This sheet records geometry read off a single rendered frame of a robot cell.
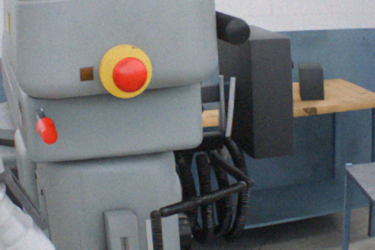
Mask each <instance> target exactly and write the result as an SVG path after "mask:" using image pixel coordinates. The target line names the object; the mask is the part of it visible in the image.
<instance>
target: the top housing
mask: <svg viewBox="0 0 375 250"><path fill-rule="evenodd" d="M3 2H4V6H3V9H4V15H3V16H4V49H5V51H6V53H7V57H8V59H9V61H10V64H11V66H12V70H13V72H14V74H15V78H16V80H17V82H18V84H19V87H20V88H21V89H22V90H23V91H24V92H25V93H26V94H27V95H30V96H32V97H35V98H45V99H57V98H68V97H75V96H83V95H97V94H105V93H110V92H109V91H108V90H107V89H105V87H104V86H103V85H102V84H101V82H102V81H101V79H100V74H99V69H100V63H101V60H102V58H103V57H104V56H105V54H106V53H107V52H108V51H109V50H110V49H111V48H113V47H115V46H118V45H131V46H134V47H136V48H138V49H140V50H141V51H143V52H144V53H145V54H146V55H147V57H148V58H149V60H150V63H151V66H152V77H151V80H150V82H149V84H148V86H147V87H146V89H153V88H162V87H177V86H184V85H189V84H197V83H200V82H202V81H205V80H207V79H208V78H210V76H212V74H213V73H214V72H215V71H216V69H217V67H218V35H217V30H216V17H215V0H3ZM91 66H92V67H93V74H94V80H93V81H81V80H80V70H79V68H84V67H91Z"/></svg>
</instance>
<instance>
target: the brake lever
mask: <svg viewBox="0 0 375 250"><path fill-rule="evenodd" d="M34 114H35V117H36V118H37V121H38V123H37V132H38V133H39V135H40V136H41V137H42V139H43V141H44V142H45V143H46V144H53V143H54V142H56V140H57V139H58V133H57V131H56V127H55V125H54V122H53V121H52V120H51V119H49V118H46V116H45V115H44V109H37V110H36V111H35V113H34Z"/></svg>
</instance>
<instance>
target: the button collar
mask: <svg viewBox="0 0 375 250"><path fill-rule="evenodd" d="M125 57H134V58H137V59H140V60H141V61H142V62H143V63H144V64H145V65H146V68H147V72H148V77H147V80H146V83H145V85H144V86H142V88H140V89H139V90H137V92H133V93H126V92H123V91H121V90H120V89H118V87H117V86H116V85H115V83H114V80H113V71H114V67H115V66H116V64H117V62H118V61H119V60H121V59H123V58H125ZM99 74H100V79H101V81H102V82H101V84H102V85H103V86H104V87H105V89H107V90H108V91H109V92H110V93H111V94H112V95H114V96H117V97H119V98H131V97H134V96H136V95H138V94H140V93H141V92H142V91H143V90H144V89H146V87H147V86H148V84H149V82H150V80H151V77H152V66H151V63H150V60H149V58H148V57H147V55H146V54H145V53H144V52H143V51H141V50H140V49H138V48H136V47H134V46H131V45H118V46H115V47H113V48H111V49H110V50H109V51H108V52H107V53H106V54H105V56H104V57H103V58H102V60H101V63H100V69H99Z"/></svg>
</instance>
